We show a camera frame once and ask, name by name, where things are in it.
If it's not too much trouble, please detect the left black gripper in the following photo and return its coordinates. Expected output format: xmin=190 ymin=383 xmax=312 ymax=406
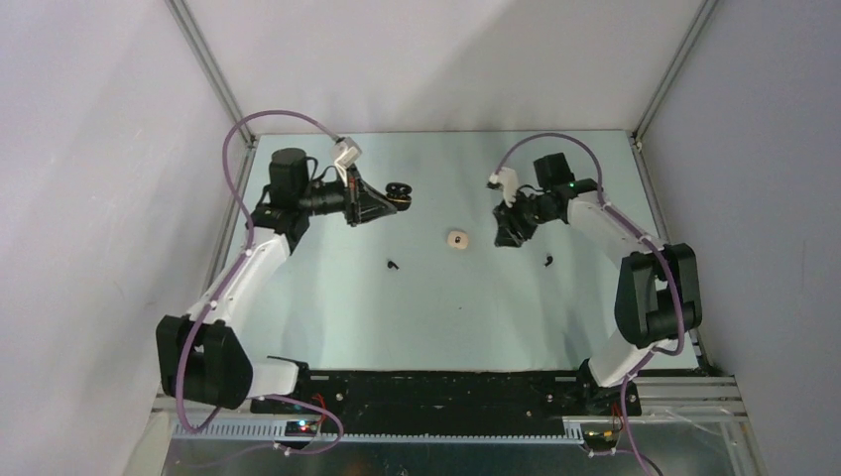
xmin=297 ymin=164 xmax=395 ymax=227

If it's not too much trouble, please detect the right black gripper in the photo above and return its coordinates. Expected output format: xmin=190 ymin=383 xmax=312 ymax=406
xmin=492 ymin=187 xmax=557 ymax=249

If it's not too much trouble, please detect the black earbud charging case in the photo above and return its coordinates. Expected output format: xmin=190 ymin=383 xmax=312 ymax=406
xmin=385 ymin=181 xmax=413 ymax=211

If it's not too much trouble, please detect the beige earbud charging case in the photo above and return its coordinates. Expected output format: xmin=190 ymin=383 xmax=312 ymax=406
xmin=446 ymin=229 xmax=470 ymax=251

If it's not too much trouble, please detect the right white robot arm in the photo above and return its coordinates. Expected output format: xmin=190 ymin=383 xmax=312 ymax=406
xmin=487 ymin=153 xmax=702 ymax=415

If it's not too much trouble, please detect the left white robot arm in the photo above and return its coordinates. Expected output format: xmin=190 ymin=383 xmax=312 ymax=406
xmin=156 ymin=141 xmax=412 ymax=414

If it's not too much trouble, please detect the right controller board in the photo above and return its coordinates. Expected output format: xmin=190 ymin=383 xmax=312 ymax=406
xmin=583 ymin=430 xmax=620 ymax=453

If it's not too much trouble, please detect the controller board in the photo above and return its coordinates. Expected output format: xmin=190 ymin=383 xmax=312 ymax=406
xmin=583 ymin=430 xmax=620 ymax=453
xmin=284 ymin=420 xmax=319 ymax=438

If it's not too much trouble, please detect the left controller board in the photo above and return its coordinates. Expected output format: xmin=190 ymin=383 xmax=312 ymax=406
xmin=284 ymin=420 xmax=319 ymax=438

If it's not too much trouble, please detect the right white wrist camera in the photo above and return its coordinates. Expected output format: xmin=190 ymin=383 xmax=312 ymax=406
xmin=486 ymin=167 xmax=520 ymax=208

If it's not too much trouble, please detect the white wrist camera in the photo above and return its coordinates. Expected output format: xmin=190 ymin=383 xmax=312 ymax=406
xmin=486 ymin=167 xmax=520 ymax=208
xmin=329 ymin=137 xmax=362 ymax=184

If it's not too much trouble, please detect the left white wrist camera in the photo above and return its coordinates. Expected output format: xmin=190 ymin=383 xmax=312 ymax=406
xmin=329 ymin=137 xmax=362 ymax=184

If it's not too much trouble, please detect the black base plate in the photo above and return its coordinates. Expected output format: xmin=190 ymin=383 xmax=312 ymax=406
xmin=250 ymin=370 xmax=642 ymax=436

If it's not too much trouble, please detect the grey slotted cable duct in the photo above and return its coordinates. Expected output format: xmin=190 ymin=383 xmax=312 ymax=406
xmin=172 ymin=418 xmax=584 ymax=444

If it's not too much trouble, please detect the left aluminium frame post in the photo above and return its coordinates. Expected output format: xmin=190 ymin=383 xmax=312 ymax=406
xmin=164 ymin=0 xmax=245 ymax=124

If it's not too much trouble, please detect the aluminium frame post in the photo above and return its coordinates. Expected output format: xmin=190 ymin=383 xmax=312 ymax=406
xmin=164 ymin=0 xmax=245 ymax=124
xmin=633 ymin=0 xmax=719 ymax=142

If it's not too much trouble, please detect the right aluminium frame post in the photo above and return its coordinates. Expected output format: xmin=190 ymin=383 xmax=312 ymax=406
xmin=633 ymin=0 xmax=719 ymax=142

